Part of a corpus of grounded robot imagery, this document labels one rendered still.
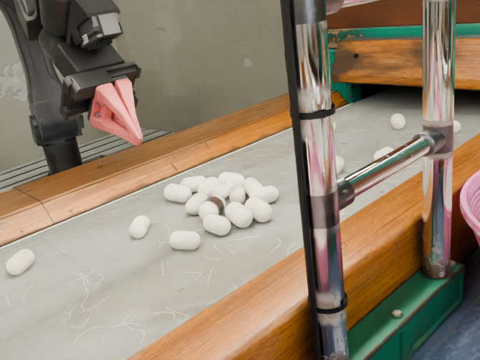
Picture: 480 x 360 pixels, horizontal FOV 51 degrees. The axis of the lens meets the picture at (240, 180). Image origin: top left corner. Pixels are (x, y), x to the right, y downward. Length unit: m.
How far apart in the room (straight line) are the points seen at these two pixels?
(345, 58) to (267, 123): 0.18
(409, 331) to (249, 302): 0.14
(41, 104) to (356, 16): 0.57
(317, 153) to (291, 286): 0.12
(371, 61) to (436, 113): 0.47
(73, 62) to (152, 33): 2.05
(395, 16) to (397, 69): 0.11
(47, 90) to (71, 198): 0.35
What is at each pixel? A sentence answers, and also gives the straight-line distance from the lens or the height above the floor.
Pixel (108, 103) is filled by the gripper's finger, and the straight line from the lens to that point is 0.63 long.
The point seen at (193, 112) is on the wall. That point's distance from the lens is 2.58.
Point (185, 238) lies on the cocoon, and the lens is 0.49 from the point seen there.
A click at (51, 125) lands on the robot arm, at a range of 0.95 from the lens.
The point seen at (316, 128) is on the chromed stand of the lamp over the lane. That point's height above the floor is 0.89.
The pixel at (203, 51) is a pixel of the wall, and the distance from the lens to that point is 2.43.
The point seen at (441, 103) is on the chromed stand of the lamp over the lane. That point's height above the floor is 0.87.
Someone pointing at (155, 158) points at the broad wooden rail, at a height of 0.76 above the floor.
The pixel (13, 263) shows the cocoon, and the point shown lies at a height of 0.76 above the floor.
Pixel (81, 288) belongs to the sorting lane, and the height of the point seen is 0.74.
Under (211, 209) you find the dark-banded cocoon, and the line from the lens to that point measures 0.54.
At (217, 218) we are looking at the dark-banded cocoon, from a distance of 0.51.
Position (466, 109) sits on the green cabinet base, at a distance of 0.90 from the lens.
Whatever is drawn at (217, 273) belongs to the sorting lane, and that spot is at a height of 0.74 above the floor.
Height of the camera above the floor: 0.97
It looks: 21 degrees down
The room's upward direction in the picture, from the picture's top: 8 degrees counter-clockwise
